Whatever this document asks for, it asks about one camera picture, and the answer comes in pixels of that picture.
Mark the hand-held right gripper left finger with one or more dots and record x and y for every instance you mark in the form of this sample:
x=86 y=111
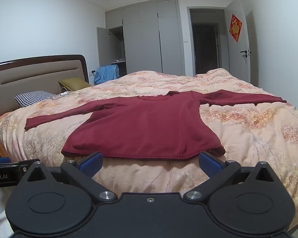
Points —
x=90 y=164

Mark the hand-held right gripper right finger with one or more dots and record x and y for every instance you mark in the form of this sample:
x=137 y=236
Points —
x=208 y=164

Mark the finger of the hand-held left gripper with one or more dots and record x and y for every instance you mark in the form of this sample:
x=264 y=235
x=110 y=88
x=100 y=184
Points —
x=0 y=160
x=23 y=167

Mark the dark red sweater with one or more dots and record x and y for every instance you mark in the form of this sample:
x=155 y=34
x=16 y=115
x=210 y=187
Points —
x=144 y=124

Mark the orange bed sheet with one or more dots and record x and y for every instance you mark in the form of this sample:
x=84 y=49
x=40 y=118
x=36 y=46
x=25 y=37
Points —
x=0 y=146

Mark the floral peach blanket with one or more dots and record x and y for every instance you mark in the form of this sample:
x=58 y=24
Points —
x=250 y=133

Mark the houndstooth pillow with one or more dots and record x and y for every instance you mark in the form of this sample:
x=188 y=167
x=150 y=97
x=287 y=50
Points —
x=33 y=98

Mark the olive green pillow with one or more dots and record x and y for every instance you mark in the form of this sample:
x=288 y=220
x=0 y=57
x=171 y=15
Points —
x=74 y=83

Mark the blue clothing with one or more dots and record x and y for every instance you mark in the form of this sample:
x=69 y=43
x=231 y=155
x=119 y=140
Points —
x=106 y=74

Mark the white room door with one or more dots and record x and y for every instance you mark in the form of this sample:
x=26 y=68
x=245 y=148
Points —
x=236 y=59

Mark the open grey wardrobe door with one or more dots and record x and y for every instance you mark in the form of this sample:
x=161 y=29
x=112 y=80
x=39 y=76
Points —
x=103 y=47

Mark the grey built-in wardrobe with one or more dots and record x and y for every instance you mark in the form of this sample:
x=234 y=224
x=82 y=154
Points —
x=144 y=47

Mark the red diamond door decoration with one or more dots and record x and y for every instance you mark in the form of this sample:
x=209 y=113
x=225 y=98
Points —
x=236 y=27

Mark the beige headboard with brown frame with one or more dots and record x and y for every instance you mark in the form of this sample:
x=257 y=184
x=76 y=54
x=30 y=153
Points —
x=27 y=74

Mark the wall socket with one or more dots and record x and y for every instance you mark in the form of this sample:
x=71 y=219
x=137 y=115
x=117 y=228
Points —
x=92 y=72

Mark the grey door frame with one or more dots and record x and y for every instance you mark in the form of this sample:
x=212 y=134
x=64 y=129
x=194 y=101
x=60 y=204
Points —
x=188 y=29

